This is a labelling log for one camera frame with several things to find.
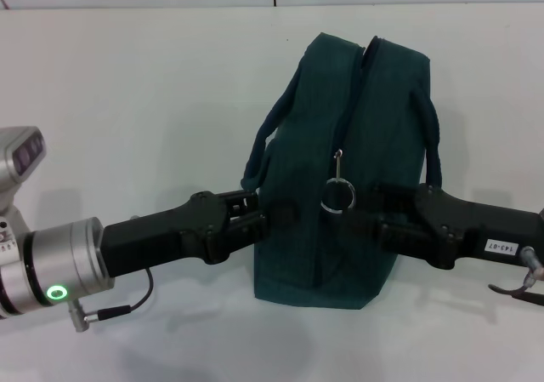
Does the dark teal insulated lunch bag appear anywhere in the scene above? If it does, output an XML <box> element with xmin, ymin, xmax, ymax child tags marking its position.
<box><xmin>240</xmin><ymin>31</ymin><xmax>444</xmax><ymax>311</ymax></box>

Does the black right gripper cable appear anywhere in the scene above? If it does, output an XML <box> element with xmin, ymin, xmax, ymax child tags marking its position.
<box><xmin>487</xmin><ymin>247</ymin><xmax>544</xmax><ymax>307</ymax></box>

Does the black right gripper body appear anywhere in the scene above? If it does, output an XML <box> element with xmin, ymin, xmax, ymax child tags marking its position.
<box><xmin>412</xmin><ymin>184</ymin><xmax>544</xmax><ymax>271</ymax></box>

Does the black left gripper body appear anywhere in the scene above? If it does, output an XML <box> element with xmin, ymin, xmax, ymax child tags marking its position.
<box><xmin>101</xmin><ymin>191</ymin><xmax>234</xmax><ymax>280</ymax></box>

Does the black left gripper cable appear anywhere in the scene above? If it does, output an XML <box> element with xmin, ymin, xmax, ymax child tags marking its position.
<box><xmin>69</xmin><ymin>266</ymin><xmax>155</xmax><ymax>334</ymax></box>

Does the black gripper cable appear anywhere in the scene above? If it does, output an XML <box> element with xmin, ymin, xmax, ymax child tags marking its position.
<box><xmin>69</xmin><ymin>266</ymin><xmax>155</xmax><ymax>334</ymax></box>
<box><xmin>487</xmin><ymin>247</ymin><xmax>544</xmax><ymax>307</ymax></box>

